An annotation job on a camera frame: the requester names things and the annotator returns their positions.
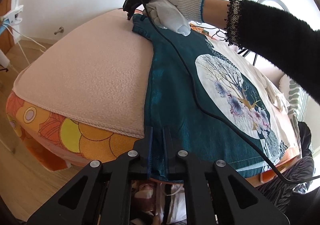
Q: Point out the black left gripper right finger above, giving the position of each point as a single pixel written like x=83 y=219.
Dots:
x=214 y=192

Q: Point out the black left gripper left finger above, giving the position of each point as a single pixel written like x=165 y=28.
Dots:
x=100 y=193

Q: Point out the teal and white printed shirt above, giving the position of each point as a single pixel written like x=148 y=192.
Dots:
x=209 y=106

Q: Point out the right forearm black sleeve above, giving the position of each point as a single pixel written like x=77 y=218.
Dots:
x=286 y=41

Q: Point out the right hand white knit glove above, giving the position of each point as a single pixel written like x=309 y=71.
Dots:
x=175 y=15

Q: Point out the orange floral bed sheet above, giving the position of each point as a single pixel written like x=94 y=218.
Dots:
x=58 y=142

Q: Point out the pink fleece blanket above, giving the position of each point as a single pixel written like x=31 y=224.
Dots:
x=97 y=75

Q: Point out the metal door stopper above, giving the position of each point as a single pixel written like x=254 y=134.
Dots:
x=60 y=30

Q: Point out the black striped skirt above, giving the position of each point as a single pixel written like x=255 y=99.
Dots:
x=278 y=192

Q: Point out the white folded garment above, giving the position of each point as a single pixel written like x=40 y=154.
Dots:
x=272 y=98

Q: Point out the white clip desk lamp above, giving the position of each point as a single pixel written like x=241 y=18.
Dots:
x=12 y=17

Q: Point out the white ring light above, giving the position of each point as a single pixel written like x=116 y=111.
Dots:
x=275 y=3

